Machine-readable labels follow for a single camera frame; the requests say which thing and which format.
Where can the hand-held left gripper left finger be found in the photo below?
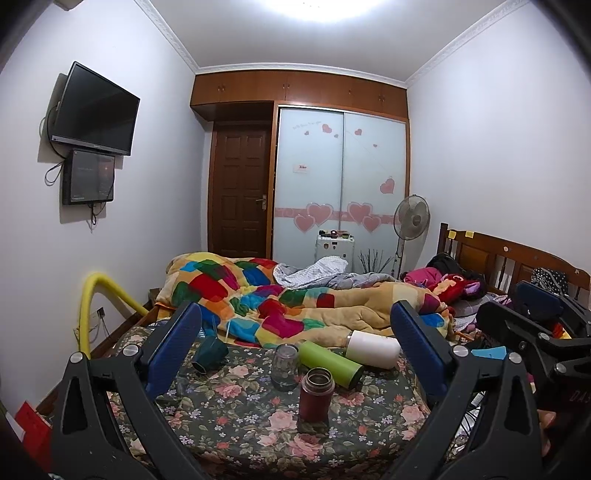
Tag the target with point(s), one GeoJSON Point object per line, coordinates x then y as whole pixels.
{"type": "Point", "coordinates": [174, 344]}

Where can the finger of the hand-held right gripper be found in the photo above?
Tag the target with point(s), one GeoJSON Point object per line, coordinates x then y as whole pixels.
{"type": "Point", "coordinates": [512, 325]}
{"type": "Point", "coordinates": [535, 299]}

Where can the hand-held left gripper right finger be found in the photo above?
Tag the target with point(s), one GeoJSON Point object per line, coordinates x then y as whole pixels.
{"type": "Point", "coordinates": [416, 346]}

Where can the dark green cup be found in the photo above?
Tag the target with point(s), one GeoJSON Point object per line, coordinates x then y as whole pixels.
{"type": "Point", "coordinates": [210, 353]}

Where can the clear glass cup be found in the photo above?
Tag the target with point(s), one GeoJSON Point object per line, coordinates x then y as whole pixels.
{"type": "Point", "coordinates": [284, 367]}

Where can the person's right hand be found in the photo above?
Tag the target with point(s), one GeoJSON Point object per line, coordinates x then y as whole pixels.
{"type": "Point", "coordinates": [549, 431]}

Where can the black polka dot bag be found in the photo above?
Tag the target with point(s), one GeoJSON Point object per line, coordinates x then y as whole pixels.
{"type": "Point", "coordinates": [549, 279]}

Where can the blue card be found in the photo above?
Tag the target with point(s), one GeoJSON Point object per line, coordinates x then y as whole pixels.
{"type": "Point", "coordinates": [488, 354]}

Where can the white thermos bottle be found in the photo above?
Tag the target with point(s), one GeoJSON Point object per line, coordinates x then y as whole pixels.
{"type": "Point", "coordinates": [371, 348]}

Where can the wooden headboard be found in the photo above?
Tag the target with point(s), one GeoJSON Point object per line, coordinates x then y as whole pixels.
{"type": "Point", "coordinates": [489, 251]}

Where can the red plush toy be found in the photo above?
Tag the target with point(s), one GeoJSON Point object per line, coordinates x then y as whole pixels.
{"type": "Point", "coordinates": [457, 284]}

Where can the pink garment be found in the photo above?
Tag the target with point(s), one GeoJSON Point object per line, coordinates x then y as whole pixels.
{"type": "Point", "coordinates": [422, 277]}

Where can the yellow foam tube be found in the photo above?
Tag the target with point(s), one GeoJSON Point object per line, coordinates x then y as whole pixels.
{"type": "Point", "coordinates": [108, 288]}

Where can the light green bottle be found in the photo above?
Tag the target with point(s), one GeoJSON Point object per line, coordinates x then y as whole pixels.
{"type": "Point", "coordinates": [330, 364]}

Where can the colourful patchwork quilt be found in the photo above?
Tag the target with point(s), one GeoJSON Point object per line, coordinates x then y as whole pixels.
{"type": "Point", "coordinates": [258, 304]}

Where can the dark dried twigs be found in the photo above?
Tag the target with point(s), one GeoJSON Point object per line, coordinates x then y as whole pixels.
{"type": "Point", "coordinates": [375, 263]}

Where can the floral bed sheet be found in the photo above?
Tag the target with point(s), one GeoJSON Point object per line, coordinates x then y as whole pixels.
{"type": "Point", "coordinates": [249, 415]}

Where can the dark red thermos bottle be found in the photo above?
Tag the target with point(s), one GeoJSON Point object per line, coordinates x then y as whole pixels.
{"type": "Point", "coordinates": [316, 394]}

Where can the grey blanket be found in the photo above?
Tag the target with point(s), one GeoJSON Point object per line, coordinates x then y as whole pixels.
{"type": "Point", "coordinates": [318, 274]}

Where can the small white appliance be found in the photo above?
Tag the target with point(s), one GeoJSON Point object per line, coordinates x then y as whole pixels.
{"type": "Point", "coordinates": [334, 251]}

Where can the standing electric fan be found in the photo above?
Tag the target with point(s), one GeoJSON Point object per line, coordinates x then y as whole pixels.
{"type": "Point", "coordinates": [412, 217]}

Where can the brown wooden door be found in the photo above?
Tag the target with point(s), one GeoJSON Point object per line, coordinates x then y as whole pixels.
{"type": "Point", "coordinates": [240, 194]}

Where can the red box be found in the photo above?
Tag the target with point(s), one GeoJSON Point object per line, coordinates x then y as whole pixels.
{"type": "Point", "coordinates": [32, 429]}

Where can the frosted sliding wardrobe with hearts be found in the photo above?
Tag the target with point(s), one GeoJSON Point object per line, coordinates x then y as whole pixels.
{"type": "Point", "coordinates": [309, 184]}

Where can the wooden overhead cabinet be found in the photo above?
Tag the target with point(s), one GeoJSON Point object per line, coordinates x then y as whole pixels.
{"type": "Point", "coordinates": [300, 87]}

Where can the ceiling light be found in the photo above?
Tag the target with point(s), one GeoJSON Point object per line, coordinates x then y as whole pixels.
{"type": "Point", "coordinates": [314, 5]}

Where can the air conditioner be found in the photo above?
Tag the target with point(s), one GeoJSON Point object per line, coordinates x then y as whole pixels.
{"type": "Point", "coordinates": [67, 3]}

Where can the wooden bed rail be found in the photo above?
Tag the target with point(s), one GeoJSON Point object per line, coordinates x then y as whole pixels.
{"type": "Point", "coordinates": [129, 327]}

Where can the wall socket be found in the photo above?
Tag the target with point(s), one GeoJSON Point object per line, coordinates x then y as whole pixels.
{"type": "Point", "coordinates": [100, 313]}

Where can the small black wall monitor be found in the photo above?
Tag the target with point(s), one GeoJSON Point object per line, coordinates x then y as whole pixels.
{"type": "Point", "coordinates": [87, 177]}

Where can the black wall television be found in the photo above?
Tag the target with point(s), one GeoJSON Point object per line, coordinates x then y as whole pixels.
{"type": "Point", "coordinates": [97, 110]}

